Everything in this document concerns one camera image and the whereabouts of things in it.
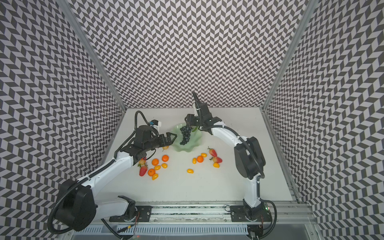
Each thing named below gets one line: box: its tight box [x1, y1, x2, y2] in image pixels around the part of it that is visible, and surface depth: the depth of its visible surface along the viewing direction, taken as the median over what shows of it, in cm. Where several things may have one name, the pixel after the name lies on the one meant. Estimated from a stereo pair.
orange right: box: [197, 155, 204, 163], surface depth 93 cm
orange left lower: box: [147, 168, 156, 177], surface depth 86 cm
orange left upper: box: [151, 158, 160, 166], surface depth 90 cm
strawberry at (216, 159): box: [209, 156, 223, 164], surface depth 92 cm
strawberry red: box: [139, 165, 148, 177], surface depth 86 cm
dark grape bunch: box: [180, 125, 192, 146], surface depth 99 cm
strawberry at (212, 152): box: [207, 146, 217, 157], surface depth 96 cm
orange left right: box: [161, 154, 170, 162], surface depth 93 cm
